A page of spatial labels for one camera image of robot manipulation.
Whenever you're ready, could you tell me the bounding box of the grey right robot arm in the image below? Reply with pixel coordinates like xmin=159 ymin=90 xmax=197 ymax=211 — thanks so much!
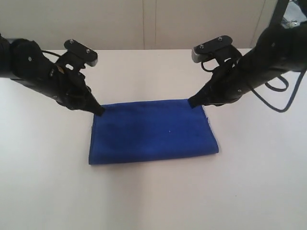
xmin=188 ymin=23 xmax=307 ymax=108

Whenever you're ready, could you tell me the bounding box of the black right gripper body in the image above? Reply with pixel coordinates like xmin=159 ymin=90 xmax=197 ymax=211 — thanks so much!
xmin=210 ymin=25 xmax=307 ymax=105

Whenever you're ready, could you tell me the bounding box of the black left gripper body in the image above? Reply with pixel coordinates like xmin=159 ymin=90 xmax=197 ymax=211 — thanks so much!
xmin=10 ymin=39 xmax=92 ymax=110

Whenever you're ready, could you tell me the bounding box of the blue towel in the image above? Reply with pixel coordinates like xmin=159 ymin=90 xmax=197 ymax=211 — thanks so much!
xmin=88 ymin=99 xmax=219 ymax=165

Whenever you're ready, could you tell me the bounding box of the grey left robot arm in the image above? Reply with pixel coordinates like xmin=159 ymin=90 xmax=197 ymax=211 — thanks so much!
xmin=0 ymin=37 xmax=105 ymax=116

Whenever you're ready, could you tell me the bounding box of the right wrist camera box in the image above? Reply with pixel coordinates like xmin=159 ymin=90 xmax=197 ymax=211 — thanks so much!
xmin=191 ymin=35 xmax=242 ymax=66

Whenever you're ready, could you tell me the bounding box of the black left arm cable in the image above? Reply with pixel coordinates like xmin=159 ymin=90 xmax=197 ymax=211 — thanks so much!
xmin=42 ymin=49 xmax=62 ymax=59

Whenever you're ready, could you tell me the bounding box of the black window frame post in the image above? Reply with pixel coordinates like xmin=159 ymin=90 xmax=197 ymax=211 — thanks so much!
xmin=269 ymin=0 xmax=289 ymax=26

